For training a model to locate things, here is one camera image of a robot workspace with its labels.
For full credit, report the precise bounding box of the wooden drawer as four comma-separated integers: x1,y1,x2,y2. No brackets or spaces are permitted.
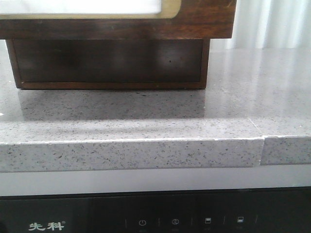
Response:
0,0,237,40
14,39,203,83

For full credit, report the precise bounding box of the white gold drawer handle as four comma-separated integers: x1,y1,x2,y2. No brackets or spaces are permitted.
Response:
0,0,182,19

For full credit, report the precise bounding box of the dark wooden drawer cabinet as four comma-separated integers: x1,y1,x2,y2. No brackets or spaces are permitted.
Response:
5,39,209,90

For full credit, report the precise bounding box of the white pleated curtain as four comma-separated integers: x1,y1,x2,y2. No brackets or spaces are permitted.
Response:
225,0,311,49

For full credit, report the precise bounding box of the black appliance control panel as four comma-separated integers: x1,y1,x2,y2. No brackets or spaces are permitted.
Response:
0,187,311,233

